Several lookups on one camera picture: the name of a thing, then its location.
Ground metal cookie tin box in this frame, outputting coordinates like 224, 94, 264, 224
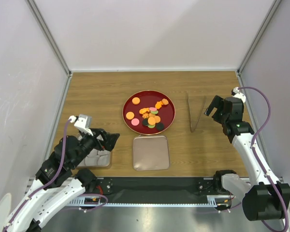
78, 149, 112, 167

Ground pink green stacked cookies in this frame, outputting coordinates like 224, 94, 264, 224
149, 107, 158, 115

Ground pink metal tin lid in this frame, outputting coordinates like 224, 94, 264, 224
132, 135, 170, 171

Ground black cookie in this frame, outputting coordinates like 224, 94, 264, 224
142, 118, 149, 127
155, 122, 165, 131

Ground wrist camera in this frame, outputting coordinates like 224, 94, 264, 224
231, 87, 247, 103
74, 114, 93, 136

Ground pink round cookie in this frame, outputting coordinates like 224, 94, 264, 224
131, 118, 140, 126

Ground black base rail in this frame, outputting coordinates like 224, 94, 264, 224
97, 177, 231, 204

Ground orange round cookie top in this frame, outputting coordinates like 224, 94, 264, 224
131, 97, 141, 105

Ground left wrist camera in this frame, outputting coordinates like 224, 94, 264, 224
74, 114, 93, 136

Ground orange swirl cookie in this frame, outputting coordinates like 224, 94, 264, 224
142, 112, 150, 119

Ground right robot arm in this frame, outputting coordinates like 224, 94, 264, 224
204, 93, 290, 221

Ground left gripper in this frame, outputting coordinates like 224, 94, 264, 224
70, 127, 120, 168

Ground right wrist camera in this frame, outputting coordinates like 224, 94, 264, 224
231, 87, 247, 103

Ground orange scalloped cookie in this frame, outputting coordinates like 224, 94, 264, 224
161, 99, 169, 105

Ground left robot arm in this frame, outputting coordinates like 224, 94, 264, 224
2, 129, 120, 232

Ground metal tongs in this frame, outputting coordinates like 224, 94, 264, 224
186, 92, 206, 133

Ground orange flower cookie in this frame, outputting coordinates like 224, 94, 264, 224
155, 101, 162, 109

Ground red round tray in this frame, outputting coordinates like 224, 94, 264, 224
122, 90, 175, 135

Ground orange round cookie left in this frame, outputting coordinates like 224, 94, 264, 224
126, 112, 134, 120

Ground orange round cookie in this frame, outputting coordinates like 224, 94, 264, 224
131, 97, 141, 105
126, 112, 134, 120

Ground orange star cookie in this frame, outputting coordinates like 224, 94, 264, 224
139, 108, 149, 115

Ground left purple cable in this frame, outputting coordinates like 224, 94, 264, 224
3, 116, 78, 232

